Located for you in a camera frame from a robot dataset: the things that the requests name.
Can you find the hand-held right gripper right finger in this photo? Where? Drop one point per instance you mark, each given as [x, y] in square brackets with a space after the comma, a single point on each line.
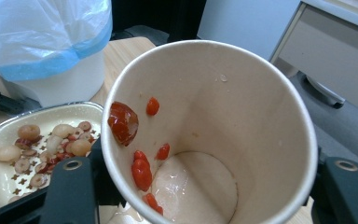
[348, 196]

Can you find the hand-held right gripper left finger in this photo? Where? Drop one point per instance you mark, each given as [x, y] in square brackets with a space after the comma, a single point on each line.
[71, 193]

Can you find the pile of dried fruit pieces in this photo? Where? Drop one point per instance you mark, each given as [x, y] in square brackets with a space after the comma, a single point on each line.
[28, 132]

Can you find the red goji berry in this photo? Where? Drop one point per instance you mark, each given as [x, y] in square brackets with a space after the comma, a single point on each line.
[153, 203]
[141, 174]
[163, 151]
[152, 106]

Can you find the red date piece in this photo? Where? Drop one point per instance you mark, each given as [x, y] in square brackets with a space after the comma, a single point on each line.
[122, 123]

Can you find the brown paper cup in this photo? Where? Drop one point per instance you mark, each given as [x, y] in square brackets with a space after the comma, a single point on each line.
[245, 124]

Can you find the grey chair base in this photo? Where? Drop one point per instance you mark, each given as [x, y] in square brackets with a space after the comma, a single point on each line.
[324, 91]

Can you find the white cabinet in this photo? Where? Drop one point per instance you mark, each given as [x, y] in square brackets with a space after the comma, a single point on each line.
[242, 25]

